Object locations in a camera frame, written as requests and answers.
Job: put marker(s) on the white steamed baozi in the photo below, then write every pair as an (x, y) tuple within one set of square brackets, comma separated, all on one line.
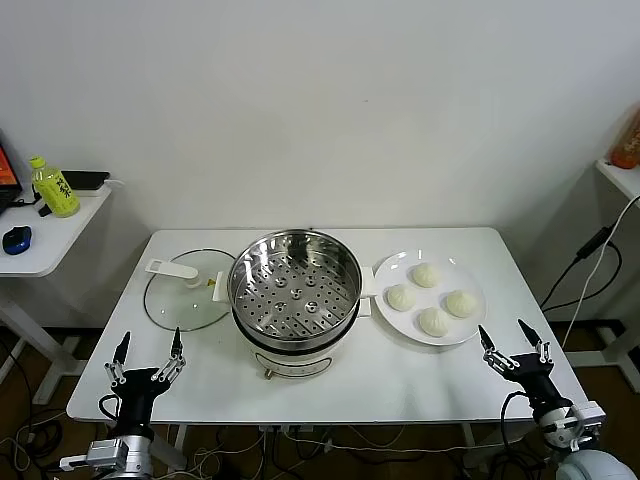
[(435, 321), (460, 303), (401, 297), (426, 275)]

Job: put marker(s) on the blue computer mouse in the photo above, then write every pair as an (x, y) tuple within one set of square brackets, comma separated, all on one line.
[(16, 239)]

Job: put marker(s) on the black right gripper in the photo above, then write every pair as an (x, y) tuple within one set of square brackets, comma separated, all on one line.
[(532, 375)]

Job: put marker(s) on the black usb dongle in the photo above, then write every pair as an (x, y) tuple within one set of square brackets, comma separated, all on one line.
[(44, 210)]

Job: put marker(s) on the black laptop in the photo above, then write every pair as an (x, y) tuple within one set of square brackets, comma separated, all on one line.
[(6, 170)]

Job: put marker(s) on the white table leg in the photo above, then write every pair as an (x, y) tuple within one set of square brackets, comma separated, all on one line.
[(178, 437), (467, 434)]

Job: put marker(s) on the yellow green tea bottle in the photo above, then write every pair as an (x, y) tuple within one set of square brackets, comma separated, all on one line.
[(55, 192)]

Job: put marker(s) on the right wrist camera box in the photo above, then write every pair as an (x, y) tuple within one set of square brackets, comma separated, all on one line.
[(590, 414)]

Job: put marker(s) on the white side table with laptop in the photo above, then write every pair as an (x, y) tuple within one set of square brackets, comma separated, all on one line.
[(50, 240)]

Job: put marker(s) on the white power strip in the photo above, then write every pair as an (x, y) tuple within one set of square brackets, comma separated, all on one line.
[(300, 427)]

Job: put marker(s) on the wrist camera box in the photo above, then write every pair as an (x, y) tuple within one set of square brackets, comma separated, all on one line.
[(590, 414), (102, 452)]

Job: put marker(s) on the white electric cooker base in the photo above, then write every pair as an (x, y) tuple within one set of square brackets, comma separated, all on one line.
[(295, 362)]

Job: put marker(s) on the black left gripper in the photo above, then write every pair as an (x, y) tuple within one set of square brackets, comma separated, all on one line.
[(135, 395)]

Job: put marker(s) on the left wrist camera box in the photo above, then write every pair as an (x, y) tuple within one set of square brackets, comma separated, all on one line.
[(102, 452)]

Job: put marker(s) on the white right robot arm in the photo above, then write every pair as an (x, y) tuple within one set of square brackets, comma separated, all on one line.
[(595, 467)]

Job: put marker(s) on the white round plate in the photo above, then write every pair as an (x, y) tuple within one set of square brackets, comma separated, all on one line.
[(460, 330)]

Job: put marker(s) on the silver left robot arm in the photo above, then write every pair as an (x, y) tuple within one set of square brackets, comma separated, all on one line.
[(134, 455)]

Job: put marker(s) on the stainless steel steamer basket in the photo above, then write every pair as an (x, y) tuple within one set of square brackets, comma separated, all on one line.
[(300, 310)]

